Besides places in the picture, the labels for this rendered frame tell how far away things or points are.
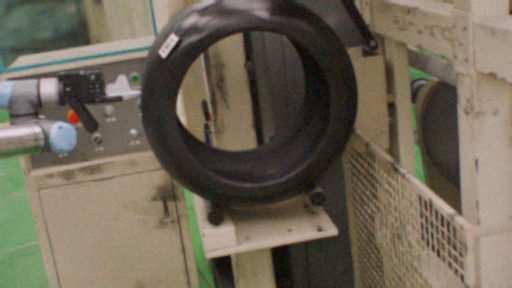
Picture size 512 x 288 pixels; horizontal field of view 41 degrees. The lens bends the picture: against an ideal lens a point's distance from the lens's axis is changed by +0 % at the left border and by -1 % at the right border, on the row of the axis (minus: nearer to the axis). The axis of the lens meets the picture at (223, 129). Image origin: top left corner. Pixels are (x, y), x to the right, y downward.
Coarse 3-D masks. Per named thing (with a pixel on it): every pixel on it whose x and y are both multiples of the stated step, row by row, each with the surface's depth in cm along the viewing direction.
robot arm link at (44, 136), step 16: (0, 128) 158; (16, 128) 160; (32, 128) 162; (48, 128) 165; (64, 128) 166; (0, 144) 155; (16, 144) 158; (32, 144) 161; (48, 144) 165; (64, 144) 166
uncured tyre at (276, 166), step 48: (240, 0) 169; (288, 0) 172; (192, 48) 167; (336, 48) 173; (144, 96) 173; (336, 96) 174; (192, 144) 202; (288, 144) 205; (336, 144) 178; (192, 192) 181; (240, 192) 178; (288, 192) 180
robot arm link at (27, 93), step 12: (0, 84) 174; (12, 84) 174; (24, 84) 174; (36, 84) 174; (0, 96) 172; (12, 96) 173; (24, 96) 173; (36, 96) 173; (0, 108) 175; (12, 108) 174; (24, 108) 174; (36, 108) 177
